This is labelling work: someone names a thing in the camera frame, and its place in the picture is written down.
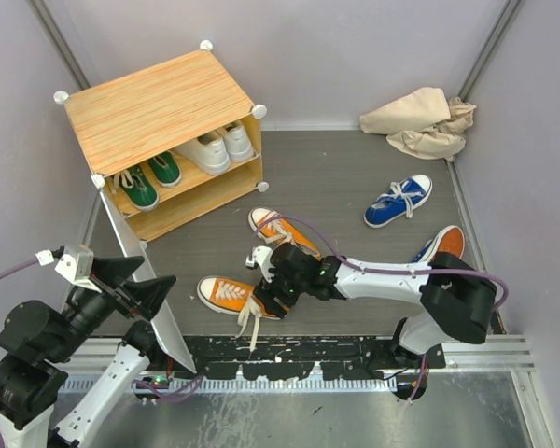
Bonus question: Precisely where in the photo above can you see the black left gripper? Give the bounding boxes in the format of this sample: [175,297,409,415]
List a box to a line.
[49,255,177,359]

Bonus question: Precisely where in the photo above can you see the orange sneaker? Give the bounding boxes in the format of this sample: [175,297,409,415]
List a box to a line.
[197,276,279,353]
[247,207,321,259]

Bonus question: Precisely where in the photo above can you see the white cabinet door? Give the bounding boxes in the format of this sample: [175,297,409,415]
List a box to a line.
[99,189,197,373]

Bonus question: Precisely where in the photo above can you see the green sneaker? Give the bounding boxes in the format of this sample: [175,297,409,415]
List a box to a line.
[111,165,160,212]
[147,151,182,188]

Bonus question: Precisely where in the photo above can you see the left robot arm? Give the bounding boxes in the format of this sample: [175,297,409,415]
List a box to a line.
[0,256,176,447]

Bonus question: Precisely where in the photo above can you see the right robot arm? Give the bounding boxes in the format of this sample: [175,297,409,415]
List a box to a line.
[245,243,497,368]

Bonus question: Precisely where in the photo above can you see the wooden shoe cabinet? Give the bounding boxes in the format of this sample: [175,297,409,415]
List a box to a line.
[53,40,269,244]

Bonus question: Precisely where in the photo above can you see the white shoe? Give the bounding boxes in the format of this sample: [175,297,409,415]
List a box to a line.
[216,120,254,162]
[175,131,231,175]

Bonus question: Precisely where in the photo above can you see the blue sneaker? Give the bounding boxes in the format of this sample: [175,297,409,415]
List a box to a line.
[363,175,433,229]
[413,225,466,263]

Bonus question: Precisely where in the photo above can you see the beige cloth bag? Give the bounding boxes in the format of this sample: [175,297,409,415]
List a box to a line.
[359,87,477,162]

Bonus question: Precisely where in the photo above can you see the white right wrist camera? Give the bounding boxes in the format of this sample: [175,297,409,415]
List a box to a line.
[245,245,275,283]

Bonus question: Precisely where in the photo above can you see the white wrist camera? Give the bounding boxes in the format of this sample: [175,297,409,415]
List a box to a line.
[245,245,275,283]
[35,245,101,292]

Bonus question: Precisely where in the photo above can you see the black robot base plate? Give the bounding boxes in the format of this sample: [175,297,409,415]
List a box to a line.
[162,333,447,382]

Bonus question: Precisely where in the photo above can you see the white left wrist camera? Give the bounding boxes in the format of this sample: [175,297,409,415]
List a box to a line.
[35,245,101,292]

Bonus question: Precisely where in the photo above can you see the grey cable duct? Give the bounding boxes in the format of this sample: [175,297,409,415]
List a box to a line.
[60,375,397,395]

